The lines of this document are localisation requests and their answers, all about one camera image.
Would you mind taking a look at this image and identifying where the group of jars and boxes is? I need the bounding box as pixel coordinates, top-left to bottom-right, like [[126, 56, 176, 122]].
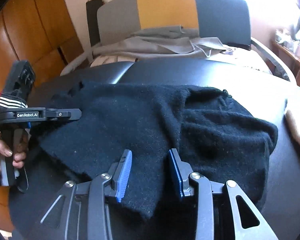
[[275, 29, 300, 55]]

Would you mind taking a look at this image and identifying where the grey yellow blue armchair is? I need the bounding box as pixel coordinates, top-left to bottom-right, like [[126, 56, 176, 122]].
[[60, 0, 294, 82]]

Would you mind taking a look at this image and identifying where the white lettered cushion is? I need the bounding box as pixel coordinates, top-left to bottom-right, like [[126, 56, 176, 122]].
[[210, 44, 273, 74]]

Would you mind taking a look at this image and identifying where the person's left hand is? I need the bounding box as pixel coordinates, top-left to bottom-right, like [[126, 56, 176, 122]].
[[0, 133, 25, 178]]

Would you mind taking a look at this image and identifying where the black rolled mat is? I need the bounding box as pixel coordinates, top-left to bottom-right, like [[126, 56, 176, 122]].
[[86, 0, 105, 48]]

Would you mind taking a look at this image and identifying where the bright window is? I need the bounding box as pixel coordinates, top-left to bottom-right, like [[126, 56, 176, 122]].
[[210, 0, 300, 28]]

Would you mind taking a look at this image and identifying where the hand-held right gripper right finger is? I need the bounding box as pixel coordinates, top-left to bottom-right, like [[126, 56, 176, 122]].
[[168, 149, 278, 240]]

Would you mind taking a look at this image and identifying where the black sweater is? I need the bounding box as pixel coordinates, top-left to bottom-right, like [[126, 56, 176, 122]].
[[39, 81, 279, 222]]

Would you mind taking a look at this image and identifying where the white triangle-print cushion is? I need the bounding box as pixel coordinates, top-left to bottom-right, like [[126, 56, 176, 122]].
[[90, 54, 140, 68]]

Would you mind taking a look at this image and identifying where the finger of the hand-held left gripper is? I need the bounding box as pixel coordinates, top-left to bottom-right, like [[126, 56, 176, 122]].
[[46, 108, 82, 122], [5, 60, 36, 98]]

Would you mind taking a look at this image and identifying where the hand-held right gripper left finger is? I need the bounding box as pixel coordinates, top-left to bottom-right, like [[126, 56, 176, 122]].
[[11, 149, 133, 240]]

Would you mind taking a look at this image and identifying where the wooden wardrobe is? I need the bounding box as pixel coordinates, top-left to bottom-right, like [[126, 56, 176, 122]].
[[0, 0, 90, 230]]

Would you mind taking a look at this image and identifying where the grey cloth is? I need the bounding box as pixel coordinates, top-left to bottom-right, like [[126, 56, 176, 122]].
[[92, 25, 230, 60]]

